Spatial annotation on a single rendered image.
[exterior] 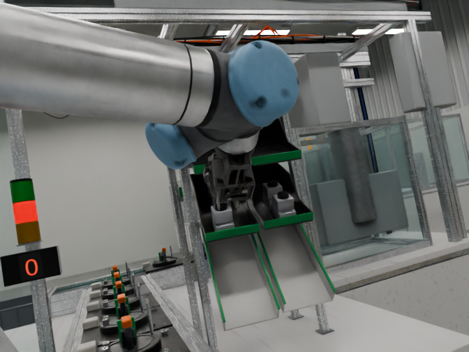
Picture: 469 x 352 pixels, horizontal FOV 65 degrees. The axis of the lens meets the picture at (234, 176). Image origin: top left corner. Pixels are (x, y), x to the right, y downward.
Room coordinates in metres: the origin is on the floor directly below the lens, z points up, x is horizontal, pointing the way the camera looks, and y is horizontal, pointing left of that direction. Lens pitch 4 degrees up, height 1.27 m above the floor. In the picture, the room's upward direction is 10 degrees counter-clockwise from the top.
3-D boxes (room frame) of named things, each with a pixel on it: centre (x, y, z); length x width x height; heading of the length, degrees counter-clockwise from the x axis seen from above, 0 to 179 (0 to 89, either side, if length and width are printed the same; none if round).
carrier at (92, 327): (1.10, 0.39, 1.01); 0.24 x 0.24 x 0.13; 20
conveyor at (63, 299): (2.36, 0.00, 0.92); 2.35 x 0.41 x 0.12; 110
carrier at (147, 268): (2.21, 0.50, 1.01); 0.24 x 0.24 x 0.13; 20
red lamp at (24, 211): (0.91, 0.52, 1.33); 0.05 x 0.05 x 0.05
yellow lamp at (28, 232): (0.91, 0.52, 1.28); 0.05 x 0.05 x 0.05
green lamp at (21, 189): (0.91, 0.52, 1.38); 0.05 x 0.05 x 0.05
